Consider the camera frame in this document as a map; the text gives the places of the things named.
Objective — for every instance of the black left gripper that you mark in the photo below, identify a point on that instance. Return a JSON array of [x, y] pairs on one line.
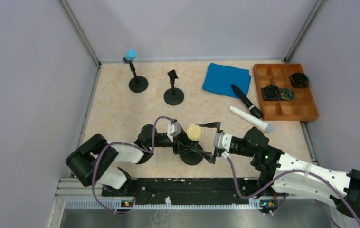
[[177, 143]]

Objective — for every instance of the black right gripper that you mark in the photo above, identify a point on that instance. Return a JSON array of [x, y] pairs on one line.
[[215, 151]]

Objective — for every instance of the black mic stand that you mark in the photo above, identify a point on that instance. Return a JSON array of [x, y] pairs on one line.
[[137, 84], [188, 156], [173, 96]]

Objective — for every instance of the yellow toy microphone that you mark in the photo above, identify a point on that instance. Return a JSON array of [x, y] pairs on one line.
[[194, 132]]

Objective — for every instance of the blue toy microphone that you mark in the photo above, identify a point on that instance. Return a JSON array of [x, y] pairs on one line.
[[130, 56]]

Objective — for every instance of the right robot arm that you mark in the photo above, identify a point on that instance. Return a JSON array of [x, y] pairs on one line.
[[282, 173]]

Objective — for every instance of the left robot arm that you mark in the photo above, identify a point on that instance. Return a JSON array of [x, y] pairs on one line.
[[92, 162]]

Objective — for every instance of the white toy microphone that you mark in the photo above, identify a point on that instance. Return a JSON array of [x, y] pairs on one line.
[[262, 125]]

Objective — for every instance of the black toy microphone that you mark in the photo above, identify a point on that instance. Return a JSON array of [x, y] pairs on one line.
[[250, 106]]

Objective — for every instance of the blue folded cloth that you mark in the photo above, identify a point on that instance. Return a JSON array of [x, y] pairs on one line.
[[219, 79]]

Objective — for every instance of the wooden compartment tray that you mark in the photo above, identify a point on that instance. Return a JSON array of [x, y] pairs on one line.
[[283, 93]]

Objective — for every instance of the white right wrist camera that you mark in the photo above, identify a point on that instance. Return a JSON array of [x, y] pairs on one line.
[[222, 143]]

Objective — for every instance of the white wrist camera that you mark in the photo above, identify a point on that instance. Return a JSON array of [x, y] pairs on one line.
[[222, 143], [173, 130]]

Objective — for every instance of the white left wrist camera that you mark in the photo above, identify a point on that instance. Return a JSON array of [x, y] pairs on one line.
[[173, 130]]

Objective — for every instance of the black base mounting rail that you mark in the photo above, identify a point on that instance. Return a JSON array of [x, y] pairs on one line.
[[187, 191]]

